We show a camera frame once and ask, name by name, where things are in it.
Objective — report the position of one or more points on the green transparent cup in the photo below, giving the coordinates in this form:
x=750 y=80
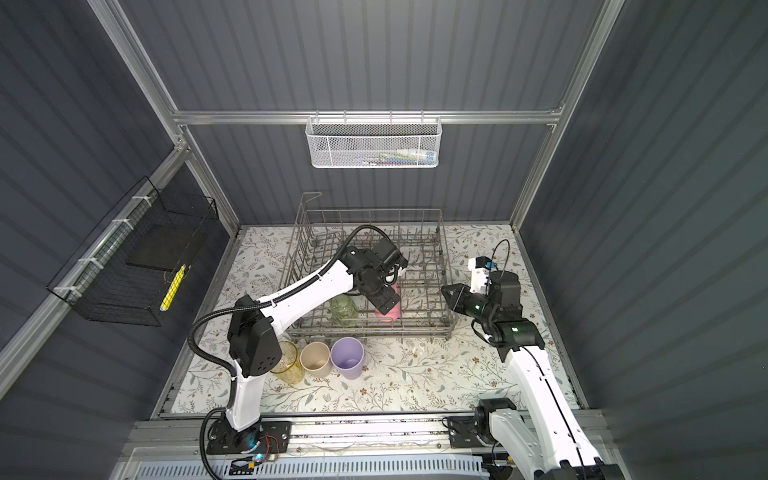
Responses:
x=343 y=311

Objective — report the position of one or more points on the purple plastic cup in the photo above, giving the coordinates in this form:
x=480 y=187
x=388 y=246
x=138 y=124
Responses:
x=347 y=356

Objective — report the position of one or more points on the white mesh wall basket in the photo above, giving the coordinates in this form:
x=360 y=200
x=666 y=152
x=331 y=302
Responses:
x=337 y=144

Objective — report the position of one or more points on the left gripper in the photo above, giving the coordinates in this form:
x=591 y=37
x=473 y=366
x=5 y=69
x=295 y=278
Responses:
x=387 y=300

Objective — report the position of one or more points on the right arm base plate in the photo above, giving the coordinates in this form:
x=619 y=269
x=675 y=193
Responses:
x=504 y=427

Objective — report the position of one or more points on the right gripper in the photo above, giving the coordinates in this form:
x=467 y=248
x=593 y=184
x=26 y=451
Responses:
x=457 y=300

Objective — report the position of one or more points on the black wire wall basket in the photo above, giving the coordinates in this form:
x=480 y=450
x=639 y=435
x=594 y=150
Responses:
x=122 y=275

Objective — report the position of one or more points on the yellow transparent cup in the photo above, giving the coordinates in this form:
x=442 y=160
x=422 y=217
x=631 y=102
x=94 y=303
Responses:
x=289 y=369

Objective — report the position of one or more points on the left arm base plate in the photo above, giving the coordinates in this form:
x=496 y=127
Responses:
x=264 y=437

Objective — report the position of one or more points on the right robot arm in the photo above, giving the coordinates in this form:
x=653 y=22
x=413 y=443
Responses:
x=555 y=446

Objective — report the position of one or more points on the grey wire dish rack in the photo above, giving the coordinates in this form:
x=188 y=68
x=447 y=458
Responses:
x=419 y=233

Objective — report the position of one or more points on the yellow brush in basket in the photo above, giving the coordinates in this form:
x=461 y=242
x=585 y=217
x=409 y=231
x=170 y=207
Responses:
x=173 y=288

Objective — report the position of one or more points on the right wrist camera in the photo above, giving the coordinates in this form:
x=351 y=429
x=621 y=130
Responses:
x=480 y=268

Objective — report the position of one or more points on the beige plastic cup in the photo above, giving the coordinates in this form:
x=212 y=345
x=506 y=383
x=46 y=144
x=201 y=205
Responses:
x=315 y=359

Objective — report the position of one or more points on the aluminium mounting rail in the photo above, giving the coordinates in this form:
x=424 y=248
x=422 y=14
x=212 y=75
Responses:
x=377 y=433

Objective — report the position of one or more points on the pink plastic cup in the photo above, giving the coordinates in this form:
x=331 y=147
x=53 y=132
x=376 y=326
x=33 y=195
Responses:
x=394 y=312

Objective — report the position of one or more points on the floral table mat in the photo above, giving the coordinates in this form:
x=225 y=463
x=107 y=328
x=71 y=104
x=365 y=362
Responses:
x=399 y=374

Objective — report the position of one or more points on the items in white basket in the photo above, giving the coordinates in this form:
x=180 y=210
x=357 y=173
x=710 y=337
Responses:
x=401 y=157

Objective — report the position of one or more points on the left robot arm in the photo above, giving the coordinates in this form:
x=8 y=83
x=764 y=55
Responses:
x=367 y=262

